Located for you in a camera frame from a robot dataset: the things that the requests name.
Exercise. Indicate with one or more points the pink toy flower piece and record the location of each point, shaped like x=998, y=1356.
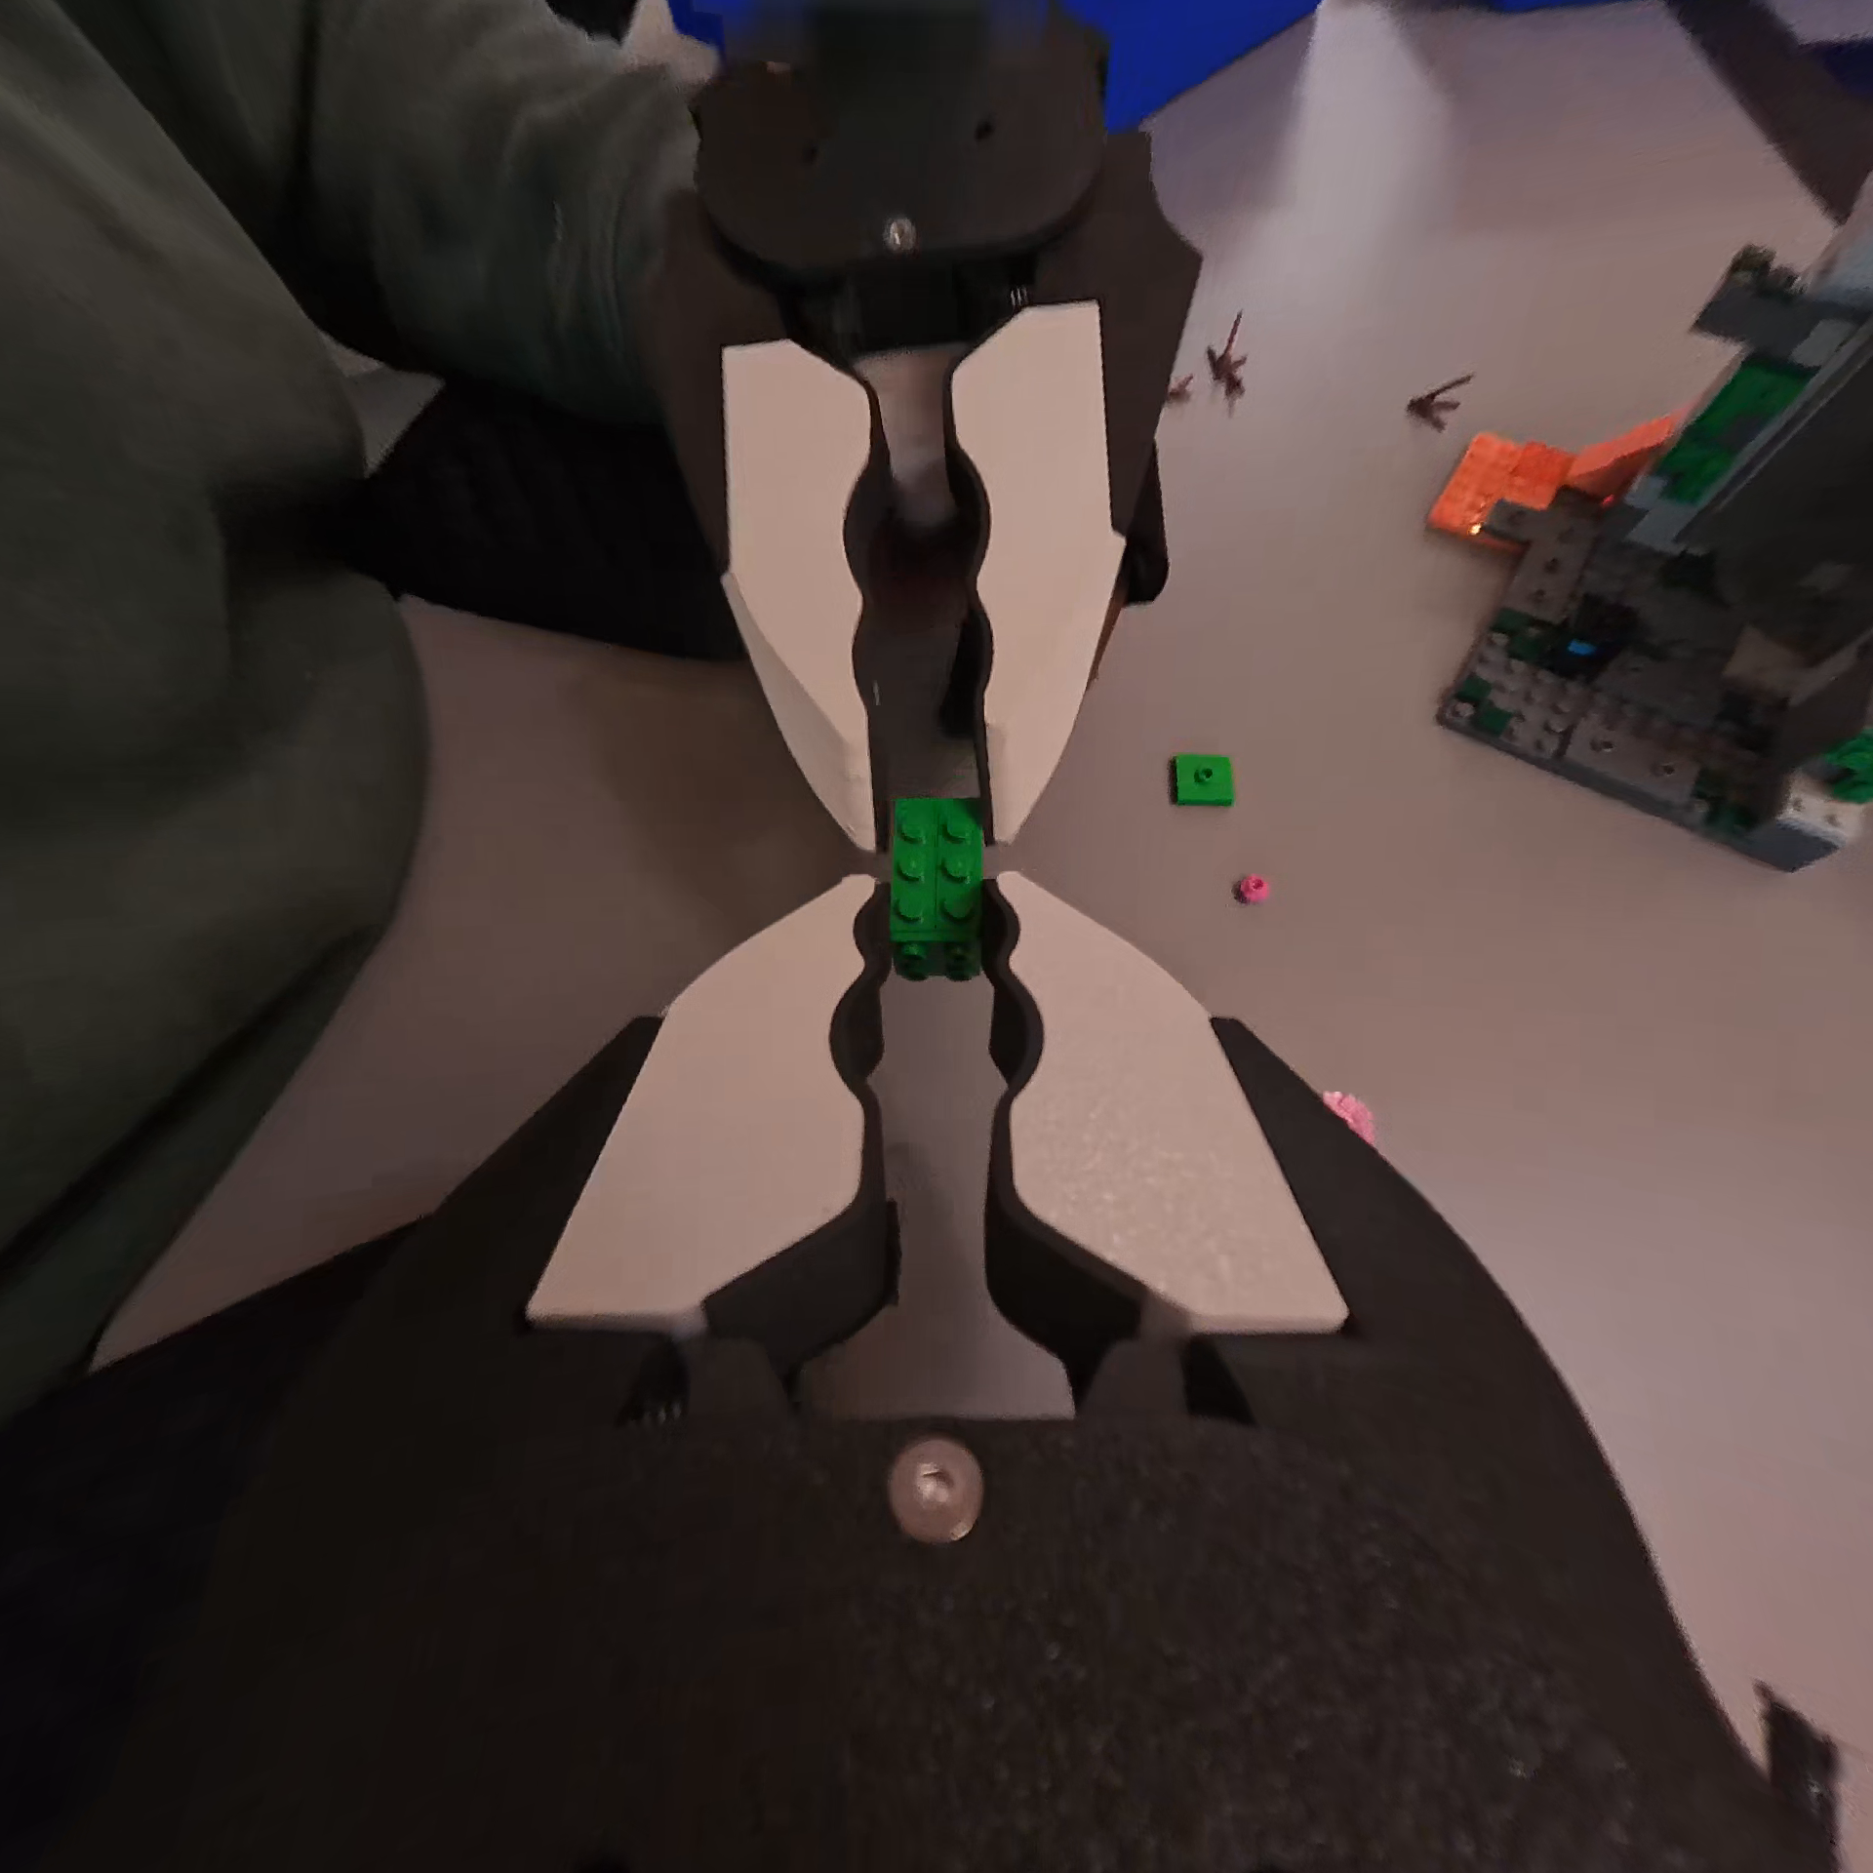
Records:
x=1354, y=1118

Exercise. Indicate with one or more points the grey desk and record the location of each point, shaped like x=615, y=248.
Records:
x=1463, y=1171

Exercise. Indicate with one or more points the green square tile with stud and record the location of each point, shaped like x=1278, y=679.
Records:
x=1202, y=784

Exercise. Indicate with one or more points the green studded toy brick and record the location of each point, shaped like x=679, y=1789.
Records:
x=938, y=880

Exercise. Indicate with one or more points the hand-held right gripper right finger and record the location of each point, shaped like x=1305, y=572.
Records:
x=1155, y=1157

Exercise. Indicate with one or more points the blue plastic bin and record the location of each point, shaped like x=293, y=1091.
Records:
x=1200, y=58

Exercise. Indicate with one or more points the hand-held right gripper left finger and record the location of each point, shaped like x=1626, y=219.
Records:
x=732, y=1143

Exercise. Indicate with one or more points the person's green sweatshirt torso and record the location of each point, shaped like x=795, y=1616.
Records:
x=178, y=732

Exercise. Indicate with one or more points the person's left hand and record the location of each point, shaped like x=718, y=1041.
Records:
x=920, y=565

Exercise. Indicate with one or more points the black mesh cushion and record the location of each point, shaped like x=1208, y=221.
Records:
x=557, y=511

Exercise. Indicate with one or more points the toy brick building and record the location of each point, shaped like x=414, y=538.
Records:
x=1653, y=659

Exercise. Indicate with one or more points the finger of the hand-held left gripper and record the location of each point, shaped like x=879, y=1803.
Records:
x=791, y=556
x=1046, y=511

